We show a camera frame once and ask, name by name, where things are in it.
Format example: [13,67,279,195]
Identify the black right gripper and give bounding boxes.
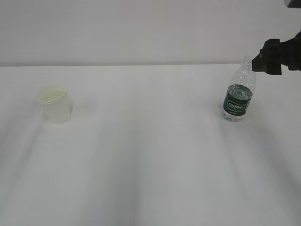
[252,32,301,75]

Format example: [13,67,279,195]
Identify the clear green-label water bottle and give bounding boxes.
[222,56,256,122]

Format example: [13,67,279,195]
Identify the white paper cup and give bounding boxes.
[37,84,71,123]

